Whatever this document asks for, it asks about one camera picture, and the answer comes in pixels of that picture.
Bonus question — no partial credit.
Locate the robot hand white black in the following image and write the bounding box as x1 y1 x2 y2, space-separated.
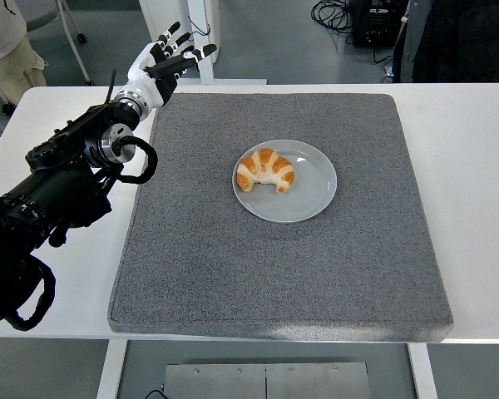
116 21 218 108

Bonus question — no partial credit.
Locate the croissant bread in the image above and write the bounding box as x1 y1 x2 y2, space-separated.
236 147 296 195

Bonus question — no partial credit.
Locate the grey round plate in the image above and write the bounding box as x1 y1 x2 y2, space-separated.
231 139 338 224

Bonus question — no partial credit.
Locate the grey metal plate with screws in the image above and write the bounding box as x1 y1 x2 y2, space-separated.
162 362 373 399

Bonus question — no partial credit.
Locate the grey wheeled chair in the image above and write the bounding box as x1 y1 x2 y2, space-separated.
0 0 96 116

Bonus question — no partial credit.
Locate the grey felt mat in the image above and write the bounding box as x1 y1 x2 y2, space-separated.
107 92 455 344

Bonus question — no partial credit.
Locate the black electronics box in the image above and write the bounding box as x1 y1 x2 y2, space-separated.
351 0 411 47

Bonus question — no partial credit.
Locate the white table leg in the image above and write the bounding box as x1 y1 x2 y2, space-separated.
407 342 440 399
96 339 129 399

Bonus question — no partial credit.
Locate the thin black cable loop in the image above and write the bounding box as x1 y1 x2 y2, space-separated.
189 15 212 39

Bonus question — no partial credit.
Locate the black floor cable bundle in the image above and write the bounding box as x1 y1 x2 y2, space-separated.
309 0 394 66

